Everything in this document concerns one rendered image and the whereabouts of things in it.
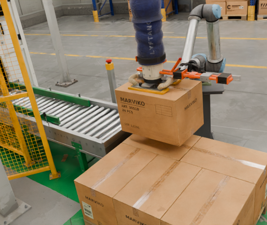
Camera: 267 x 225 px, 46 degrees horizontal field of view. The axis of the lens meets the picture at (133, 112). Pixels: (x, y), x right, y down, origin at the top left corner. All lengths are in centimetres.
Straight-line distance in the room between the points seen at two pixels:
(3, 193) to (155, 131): 152
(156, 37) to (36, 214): 195
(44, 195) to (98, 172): 98
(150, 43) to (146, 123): 65
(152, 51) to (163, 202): 110
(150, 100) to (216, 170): 72
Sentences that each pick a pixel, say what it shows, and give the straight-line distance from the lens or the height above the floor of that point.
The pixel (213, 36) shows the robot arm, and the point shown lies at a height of 129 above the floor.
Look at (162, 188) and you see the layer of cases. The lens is 232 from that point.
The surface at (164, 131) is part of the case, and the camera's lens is 250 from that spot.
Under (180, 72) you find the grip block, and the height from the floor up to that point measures 122.
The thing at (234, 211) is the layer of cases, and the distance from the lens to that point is 216.
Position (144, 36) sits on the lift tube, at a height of 150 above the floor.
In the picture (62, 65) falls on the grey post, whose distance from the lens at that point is 604.
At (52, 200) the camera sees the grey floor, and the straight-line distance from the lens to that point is 331.
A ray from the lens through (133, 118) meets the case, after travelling 265.
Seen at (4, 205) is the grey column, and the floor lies 14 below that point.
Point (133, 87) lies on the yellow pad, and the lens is 258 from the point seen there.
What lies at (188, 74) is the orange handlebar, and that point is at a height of 122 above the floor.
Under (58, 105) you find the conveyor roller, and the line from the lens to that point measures 395.
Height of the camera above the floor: 206
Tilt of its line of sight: 27 degrees down
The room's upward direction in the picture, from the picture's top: 8 degrees counter-clockwise
